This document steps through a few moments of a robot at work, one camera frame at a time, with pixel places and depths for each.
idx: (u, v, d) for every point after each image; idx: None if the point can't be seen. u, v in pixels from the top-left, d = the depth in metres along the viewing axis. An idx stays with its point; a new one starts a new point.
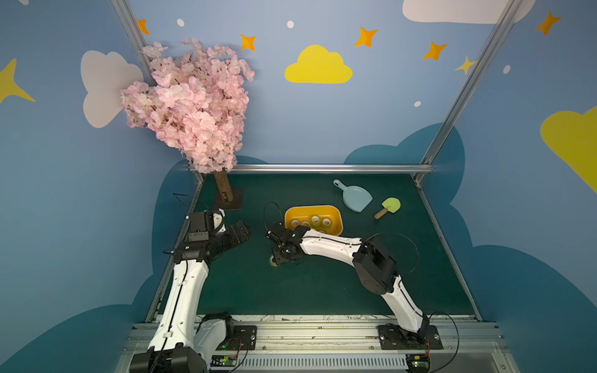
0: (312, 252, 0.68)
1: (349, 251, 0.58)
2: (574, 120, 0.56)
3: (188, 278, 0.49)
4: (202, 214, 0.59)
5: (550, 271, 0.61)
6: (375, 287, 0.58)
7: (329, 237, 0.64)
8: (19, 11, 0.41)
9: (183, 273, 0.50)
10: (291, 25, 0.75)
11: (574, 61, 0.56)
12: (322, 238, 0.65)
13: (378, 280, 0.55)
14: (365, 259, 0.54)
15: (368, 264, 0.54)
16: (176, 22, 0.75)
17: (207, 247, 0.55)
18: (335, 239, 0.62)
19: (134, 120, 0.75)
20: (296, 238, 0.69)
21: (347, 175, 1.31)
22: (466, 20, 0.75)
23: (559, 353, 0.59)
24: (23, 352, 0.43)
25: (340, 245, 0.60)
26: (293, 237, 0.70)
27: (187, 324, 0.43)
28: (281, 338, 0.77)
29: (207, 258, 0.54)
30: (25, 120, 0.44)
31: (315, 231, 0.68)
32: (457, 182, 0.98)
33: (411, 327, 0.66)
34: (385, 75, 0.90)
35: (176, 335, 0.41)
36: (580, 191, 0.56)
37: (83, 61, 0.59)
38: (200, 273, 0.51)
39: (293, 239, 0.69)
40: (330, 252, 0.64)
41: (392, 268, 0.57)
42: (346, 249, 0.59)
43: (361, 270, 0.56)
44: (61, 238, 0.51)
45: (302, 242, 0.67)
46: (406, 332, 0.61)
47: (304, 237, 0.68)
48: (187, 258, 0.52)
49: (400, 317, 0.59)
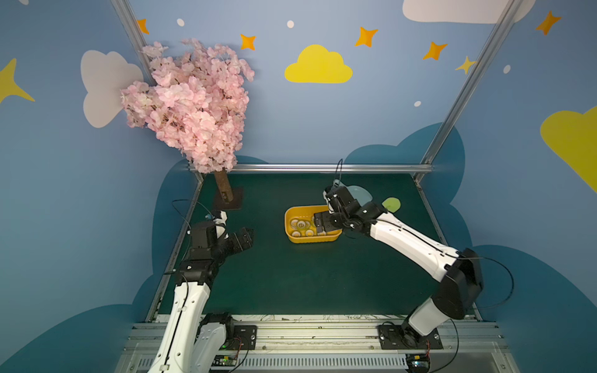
0: (383, 241, 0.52)
1: (441, 261, 0.47)
2: (573, 120, 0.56)
3: (188, 304, 0.48)
4: (203, 229, 0.56)
5: (550, 271, 0.61)
6: (448, 306, 0.49)
7: (414, 233, 0.52)
8: (19, 11, 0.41)
9: (183, 297, 0.49)
10: (291, 25, 0.75)
11: (575, 60, 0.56)
12: (403, 228, 0.54)
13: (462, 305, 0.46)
14: (461, 279, 0.44)
15: (463, 284, 0.45)
16: (176, 22, 0.75)
17: (209, 267, 0.53)
18: (420, 238, 0.51)
19: (134, 120, 0.75)
20: (366, 215, 0.58)
21: (346, 175, 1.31)
22: (465, 20, 0.75)
23: (560, 354, 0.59)
24: (24, 352, 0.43)
25: (429, 249, 0.49)
26: (363, 213, 0.59)
27: (185, 356, 0.42)
28: (281, 338, 0.77)
29: (208, 279, 0.53)
30: (25, 120, 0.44)
31: (394, 219, 0.56)
32: (457, 181, 0.98)
33: (424, 327, 0.64)
34: (385, 74, 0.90)
35: (172, 369, 0.40)
36: (581, 192, 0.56)
37: (83, 61, 0.59)
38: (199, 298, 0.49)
39: (362, 214, 0.58)
40: (408, 252, 0.54)
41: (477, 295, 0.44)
42: (437, 255, 0.48)
43: (449, 286, 0.46)
44: (61, 238, 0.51)
45: (375, 228, 0.57)
46: (406, 325, 0.70)
47: (378, 220, 0.57)
48: (188, 280, 0.51)
49: (419, 318, 0.64)
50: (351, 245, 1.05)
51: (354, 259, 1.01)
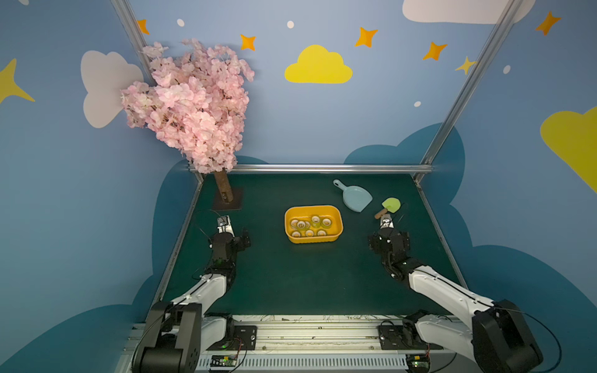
0: (421, 291, 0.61)
1: (471, 306, 0.47)
2: (573, 120, 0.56)
3: (214, 277, 0.61)
4: (223, 245, 0.66)
5: (551, 271, 0.61)
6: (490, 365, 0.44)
7: (449, 283, 0.54)
8: (19, 10, 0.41)
9: (209, 274, 0.63)
10: (291, 25, 0.75)
11: (575, 60, 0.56)
12: (436, 278, 0.57)
13: (502, 361, 0.42)
14: (493, 325, 0.43)
15: (496, 332, 0.42)
16: (176, 22, 0.75)
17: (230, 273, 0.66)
18: (455, 287, 0.53)
19: (134, 120, 0.75)
20: (406, 266, 0.64)
21: (346, 175, 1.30)
22: (465, 20, 0.75)
23: (560, 355, 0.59)
24: (23, 353, 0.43)
25: (460, 295, 0.50)
26: (403, 266, 0.64)
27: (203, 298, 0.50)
28: (281, 338, 0.77)
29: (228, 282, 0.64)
30: (25, 119, 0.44)
31: (432, 270, 0.60)
32: (457, 181, 0.98)
33: (431, 339, 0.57)
34: (385, 74, 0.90)
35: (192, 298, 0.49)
36: (581, 192, 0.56)
37: (83, 61, 0.59)
38: (221, 283, 0.61)
39: (403, 267, 0.64)
40: (444, 301, 0.54)
41: (531, 361, 0.42)
42: (467, 301, 0.49)
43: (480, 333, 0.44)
44: (61, 238, 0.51)
45: (413, 274, 0.61)
46: (406, 320, 0.71)
47: (417, 270, 0.61)
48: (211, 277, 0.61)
49: (434, 329, 0.61)
50: (351, 245, 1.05)
51: (354, 259, 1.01)
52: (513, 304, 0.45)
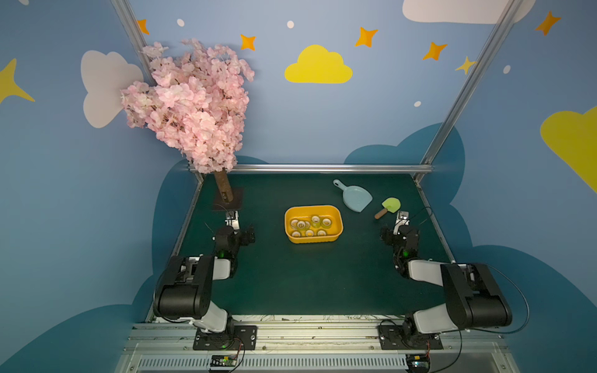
0: (417, 277, 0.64)
1: None
2: (574, 120, 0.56)
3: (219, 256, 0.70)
4: (225, 237, 0.72)
5: (551, 272, 0.61)
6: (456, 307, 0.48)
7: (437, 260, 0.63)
8: (19, 11, 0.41)
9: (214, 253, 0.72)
10: (291, 25, 0.75)
11: (575, 60, 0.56)
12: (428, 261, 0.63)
13: (460, 295, 0.47)
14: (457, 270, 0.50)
15: (458, 275, 0.49)
16: (176, 22, 0.75)
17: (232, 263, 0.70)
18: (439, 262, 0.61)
19: (134, 120, 0.75)
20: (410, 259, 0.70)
21: (347, 175, 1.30)
22: (465, 20, 0.75)
23: (560, 355, 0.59)
24: (24, 353, 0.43)
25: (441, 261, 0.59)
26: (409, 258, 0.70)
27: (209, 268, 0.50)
28: (281, 338, 0.77)
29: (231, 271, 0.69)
30: (25, 120, 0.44)
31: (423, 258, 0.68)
32: (457, 181, 0.98)
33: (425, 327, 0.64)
34: (386, 74, 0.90)
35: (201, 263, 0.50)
36: (581, 192, 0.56)
37: (83, 61, 0.59)
38: (228, 265, 0.68)
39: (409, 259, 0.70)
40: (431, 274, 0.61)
41: (494, 308, 0.45)
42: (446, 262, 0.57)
43: (446, 279, 0.51)
44: (61, 238, 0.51)
45: (411, 263, 0.69)
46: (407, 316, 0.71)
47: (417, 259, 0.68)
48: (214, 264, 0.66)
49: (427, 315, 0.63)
50: (351, 245, 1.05)
51: (354, 259, 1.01)
52: (484, 266, 0.50)
